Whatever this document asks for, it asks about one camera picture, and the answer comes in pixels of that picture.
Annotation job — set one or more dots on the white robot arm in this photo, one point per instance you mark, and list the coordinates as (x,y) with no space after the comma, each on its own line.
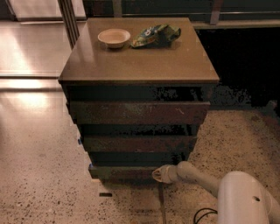
(242,199)

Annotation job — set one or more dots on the brown middle drawer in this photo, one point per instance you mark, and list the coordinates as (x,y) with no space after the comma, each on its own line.
(138,143)

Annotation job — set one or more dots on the brown wooden drawer cabinet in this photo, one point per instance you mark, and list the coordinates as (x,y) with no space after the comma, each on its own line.
(179,72)

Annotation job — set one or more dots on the brown top drawer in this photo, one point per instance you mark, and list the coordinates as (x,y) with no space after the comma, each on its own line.
(139,112)

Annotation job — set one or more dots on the metal railing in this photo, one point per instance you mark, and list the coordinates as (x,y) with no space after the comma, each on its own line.
(204,14)

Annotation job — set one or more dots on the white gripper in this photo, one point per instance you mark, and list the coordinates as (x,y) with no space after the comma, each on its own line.
(167,173)

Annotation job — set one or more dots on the brown bottom drawer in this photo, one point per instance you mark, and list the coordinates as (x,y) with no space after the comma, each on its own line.
(121,172)

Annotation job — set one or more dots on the white bowl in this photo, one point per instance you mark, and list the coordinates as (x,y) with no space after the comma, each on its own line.
(114,38)

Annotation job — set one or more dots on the brown drawer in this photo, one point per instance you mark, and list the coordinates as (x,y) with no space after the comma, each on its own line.
(138,143)
(139,112)
(121,172)

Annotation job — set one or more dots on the green chip bag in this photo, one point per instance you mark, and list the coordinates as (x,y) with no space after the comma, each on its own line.
(159,35)

